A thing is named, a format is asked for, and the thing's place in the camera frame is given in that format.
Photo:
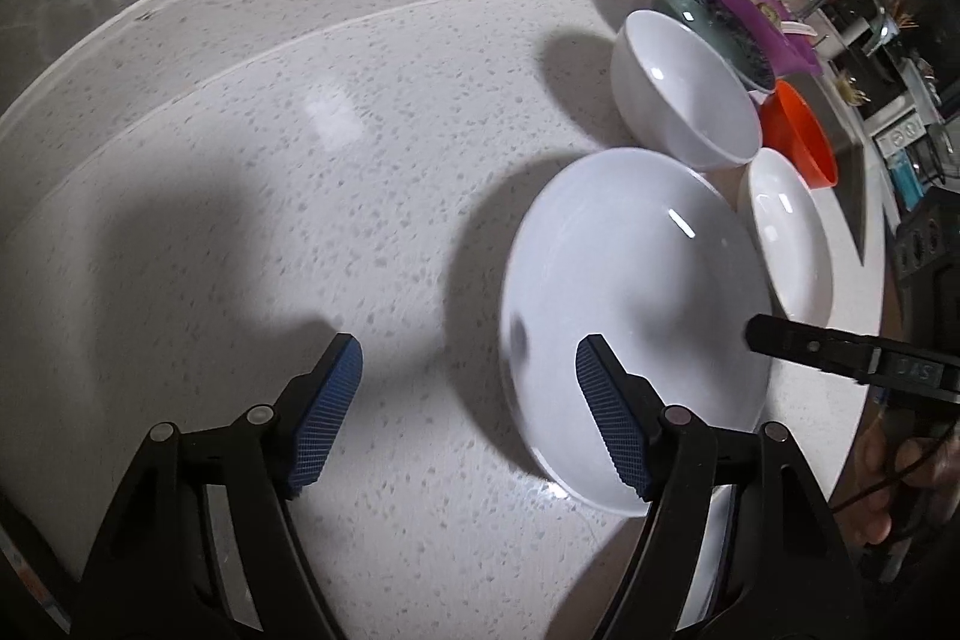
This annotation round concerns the small shallow white plate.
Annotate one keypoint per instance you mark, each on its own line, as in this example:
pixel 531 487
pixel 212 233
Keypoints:
pixel 787 220

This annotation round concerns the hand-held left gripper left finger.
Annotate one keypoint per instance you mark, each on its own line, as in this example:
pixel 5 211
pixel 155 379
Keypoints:
pixel 326 415

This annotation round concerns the orange plastic bowl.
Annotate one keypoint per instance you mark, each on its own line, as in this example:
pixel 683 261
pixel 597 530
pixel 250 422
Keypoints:
pixel 795 130

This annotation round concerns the deep white bowl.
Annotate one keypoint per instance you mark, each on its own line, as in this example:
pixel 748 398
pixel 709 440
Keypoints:
pixel 675 85

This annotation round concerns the large white plate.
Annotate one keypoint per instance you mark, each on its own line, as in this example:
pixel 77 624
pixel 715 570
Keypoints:
pixel 637 280

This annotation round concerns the person's right hand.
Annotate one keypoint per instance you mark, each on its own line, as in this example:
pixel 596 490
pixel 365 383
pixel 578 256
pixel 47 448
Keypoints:
pixel 877 460

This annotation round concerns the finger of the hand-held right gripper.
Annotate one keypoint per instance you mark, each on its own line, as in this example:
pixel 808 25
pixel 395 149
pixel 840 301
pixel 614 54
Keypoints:
pixel 795 340

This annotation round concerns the white spoon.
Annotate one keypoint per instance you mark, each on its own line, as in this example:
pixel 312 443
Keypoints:
pixel 799 28

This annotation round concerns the kitchen sink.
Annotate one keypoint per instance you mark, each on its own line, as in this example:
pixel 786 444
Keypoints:
pixel 855 100

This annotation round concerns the blue patterned bowl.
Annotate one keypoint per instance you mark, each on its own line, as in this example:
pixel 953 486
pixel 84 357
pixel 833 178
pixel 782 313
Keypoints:
pixel 705 18

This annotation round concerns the green vegetable pieces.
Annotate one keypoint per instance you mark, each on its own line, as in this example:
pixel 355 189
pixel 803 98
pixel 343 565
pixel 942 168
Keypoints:
pixel 765 10

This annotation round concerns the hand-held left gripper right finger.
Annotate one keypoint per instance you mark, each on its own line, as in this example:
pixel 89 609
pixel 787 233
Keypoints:
pixel 611 415

